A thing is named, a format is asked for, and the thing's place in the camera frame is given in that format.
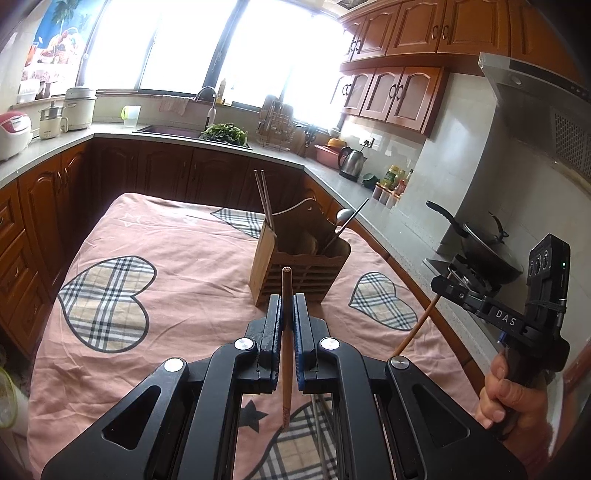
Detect black wok with lid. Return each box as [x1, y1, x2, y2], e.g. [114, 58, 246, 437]
[425, 200, 526, 285]

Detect kitchen sink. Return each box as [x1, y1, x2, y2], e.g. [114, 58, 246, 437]
[133, 123, 254, 150]

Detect white pink rice cooker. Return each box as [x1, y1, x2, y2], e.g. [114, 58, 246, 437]
[0, 111, 34, 161]

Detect metal chopstick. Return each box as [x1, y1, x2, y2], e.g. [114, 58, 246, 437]
[253, 170, 274, 232]
[260, 170, 277, 232]

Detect small white electric pot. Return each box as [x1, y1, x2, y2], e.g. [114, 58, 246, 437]
[38, 106, 70, 140]

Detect person's right forearm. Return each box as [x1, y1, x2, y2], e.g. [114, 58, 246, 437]
[503, 413, 573, 480]

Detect wooden lower cabinets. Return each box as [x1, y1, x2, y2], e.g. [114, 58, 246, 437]
[0, 137, 488, 386]

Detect green leafy vegetables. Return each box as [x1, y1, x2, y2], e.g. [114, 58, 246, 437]
[201, 122, 249, 145]

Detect pink dish rag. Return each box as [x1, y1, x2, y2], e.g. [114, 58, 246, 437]
[159, 94, 188, 117]

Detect black handled kitchen scissors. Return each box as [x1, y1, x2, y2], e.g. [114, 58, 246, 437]
[297, 126, 320, 158]

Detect gas stove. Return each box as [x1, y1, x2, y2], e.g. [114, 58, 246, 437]
[424, 255, 511, 298]

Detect wooden utensil holder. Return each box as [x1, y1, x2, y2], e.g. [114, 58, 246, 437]
[249, 198, 352, 308]

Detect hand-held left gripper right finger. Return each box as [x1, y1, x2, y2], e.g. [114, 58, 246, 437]
[292, 294, 528, 480]

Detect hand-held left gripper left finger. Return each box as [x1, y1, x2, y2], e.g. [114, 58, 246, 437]
[41, 294, 283, 480]

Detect long metal utensil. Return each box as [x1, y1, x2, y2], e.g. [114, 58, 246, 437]
[308, 396, 331, 480]

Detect blue fruit print blind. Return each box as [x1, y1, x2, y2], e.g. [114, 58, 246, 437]
[17, 0, 110, 86]

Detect metal dish rack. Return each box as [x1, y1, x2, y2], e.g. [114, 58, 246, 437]
[255, 94, 297, 152]

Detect pink plaid heart tablecloth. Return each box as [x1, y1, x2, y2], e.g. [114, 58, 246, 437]
[27, 191, 483, 480]

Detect wooden upper cabinets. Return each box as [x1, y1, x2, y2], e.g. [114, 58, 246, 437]
[329, 0, 591, 138]

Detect wooden chopstick red patterned end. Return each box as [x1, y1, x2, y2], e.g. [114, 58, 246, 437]
[281, 266, 293, 431]

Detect steel electric kettle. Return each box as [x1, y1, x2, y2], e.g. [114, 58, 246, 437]
[337, 147, 369, 182]

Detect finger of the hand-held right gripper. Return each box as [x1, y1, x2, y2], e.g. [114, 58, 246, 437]
[431, 274, 478, 306]

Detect steel range hood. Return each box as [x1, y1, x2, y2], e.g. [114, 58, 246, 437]
[477, 52, 591, 188]

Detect dark thin chopstick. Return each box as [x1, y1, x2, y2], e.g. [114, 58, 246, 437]
[323, 198, 370, 254]

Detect large kitchen window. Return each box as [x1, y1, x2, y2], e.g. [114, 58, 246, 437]
[87, 0, 357, 126]

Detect metal kitchen faucet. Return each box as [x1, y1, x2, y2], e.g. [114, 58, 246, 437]
[193, 86, 219, 133]

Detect person's right hand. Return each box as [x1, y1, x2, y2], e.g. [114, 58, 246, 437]
[475, 353, 555, 439]

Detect small spice jars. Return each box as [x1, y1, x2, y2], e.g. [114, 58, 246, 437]
[372, 182, 402, 209]

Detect wooden cabinets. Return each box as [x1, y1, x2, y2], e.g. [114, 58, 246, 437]
[329, 0, 591, 138]
[0, 137, 488, 386]

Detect large white electric cooker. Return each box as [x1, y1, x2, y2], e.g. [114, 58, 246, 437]
[63, 86, 98, 132]

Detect yellow seasoning bottles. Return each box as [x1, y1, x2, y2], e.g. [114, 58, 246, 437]
[383, 165, 415, 195]

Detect pink plastic basin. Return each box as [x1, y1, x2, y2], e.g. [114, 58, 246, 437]
[314, 144, 345, 168]

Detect plain wooden chopstick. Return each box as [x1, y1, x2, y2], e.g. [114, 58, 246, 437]
[392, 295, 440, 358]

